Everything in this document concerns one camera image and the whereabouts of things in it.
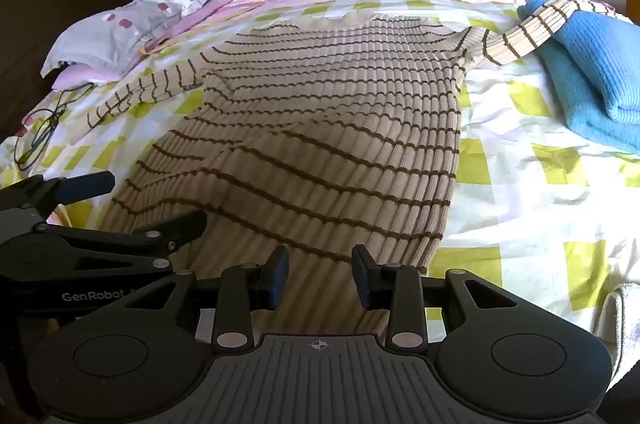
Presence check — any black cable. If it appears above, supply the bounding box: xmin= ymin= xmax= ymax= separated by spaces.
xmin=12 ymin=84 xmax=96 ymax=170

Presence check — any grey pillow with red dots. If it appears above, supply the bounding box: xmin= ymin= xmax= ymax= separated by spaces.
xmin=40 ymin=0 xmax=236 ymax=80

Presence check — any yellow white checked bed sheet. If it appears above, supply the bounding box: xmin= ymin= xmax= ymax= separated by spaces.
xmin=0 ymin=0 xmax=640 ymax=385

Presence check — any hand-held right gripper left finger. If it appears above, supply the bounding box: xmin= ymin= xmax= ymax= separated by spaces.
xmin=122 ymin=245 xmax=291 ymax=355

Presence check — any folded blue towel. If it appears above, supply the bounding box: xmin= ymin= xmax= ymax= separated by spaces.
xmin=517 ymin=0 xmax=640 ymax=155

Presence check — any beige brown-striped knit sweater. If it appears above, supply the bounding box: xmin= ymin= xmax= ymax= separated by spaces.
xmin=85 ymin=0 xmax=583 ymax=340

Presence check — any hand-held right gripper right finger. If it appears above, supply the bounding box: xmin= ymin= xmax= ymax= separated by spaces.
xmin=351 ymin=245 xmax=519 ymax=355

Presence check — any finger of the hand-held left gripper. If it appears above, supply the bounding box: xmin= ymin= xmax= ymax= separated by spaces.
xmin=32 ymin=209 xmax=209 ymax=274
xmin=0 ymin=170 xmax=116 ymax=217

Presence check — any white towel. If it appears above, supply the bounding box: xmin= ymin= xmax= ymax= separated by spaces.
xmin=597 ymin=281 xmax=640 ymax=385

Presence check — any pink pillow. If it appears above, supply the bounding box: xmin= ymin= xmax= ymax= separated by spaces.
xmin=52 ymin=0 xmax=256 ymax=90

